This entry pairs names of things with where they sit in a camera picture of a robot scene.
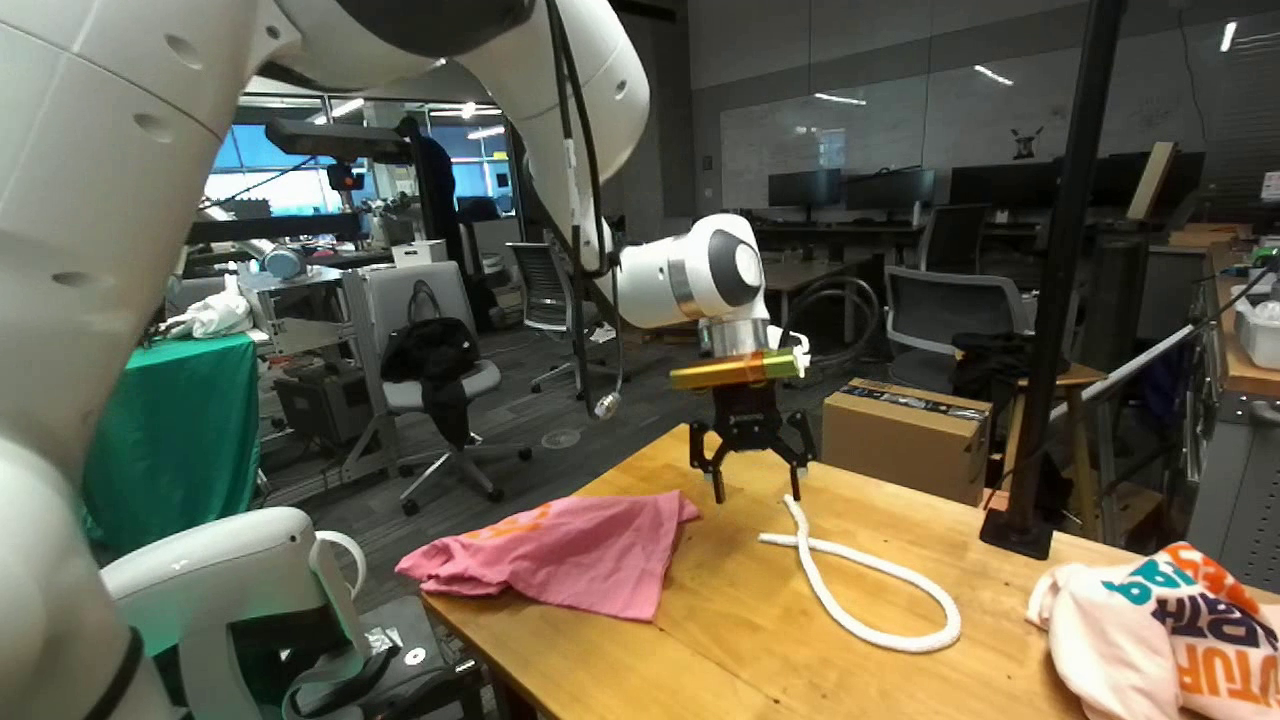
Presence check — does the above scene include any peach t-shirt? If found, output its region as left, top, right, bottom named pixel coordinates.
left=1023, top=539, right=1280, bottom=720

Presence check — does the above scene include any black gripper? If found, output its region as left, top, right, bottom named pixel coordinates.
left=690, top=383, right=816, bottom=502

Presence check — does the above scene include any cardboard box on floor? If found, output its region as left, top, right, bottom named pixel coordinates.
left=821, top=374, right=987, bottom=502

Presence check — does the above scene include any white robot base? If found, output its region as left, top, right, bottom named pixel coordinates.
left=98, top=502, right=466, bottom=720

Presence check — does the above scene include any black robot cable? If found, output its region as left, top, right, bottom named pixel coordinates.
left=535, top=0, right=633, bottom=424

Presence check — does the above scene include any black metal pole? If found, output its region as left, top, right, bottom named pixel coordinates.
left=979, top=0, right=1129, bottom=559

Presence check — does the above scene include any grey mesh office chair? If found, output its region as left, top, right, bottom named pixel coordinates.
left=884, top=264, right=1033, bottom=357

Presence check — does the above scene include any pink t-shirt orange print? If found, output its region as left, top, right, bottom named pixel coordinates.
left=398, top=493, right=700, bottom=620

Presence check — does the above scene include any black office chair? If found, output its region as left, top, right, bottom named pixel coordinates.
left=382, top=279, right=506, bottom=515

